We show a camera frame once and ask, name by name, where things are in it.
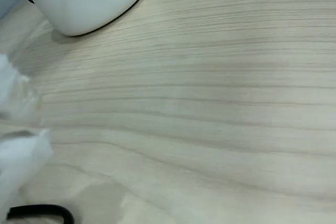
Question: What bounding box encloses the black camera cable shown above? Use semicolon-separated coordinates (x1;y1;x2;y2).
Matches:
6;204;76;224

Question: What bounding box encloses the white mug with black handle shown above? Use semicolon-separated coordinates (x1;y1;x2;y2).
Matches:
14;0;146;37

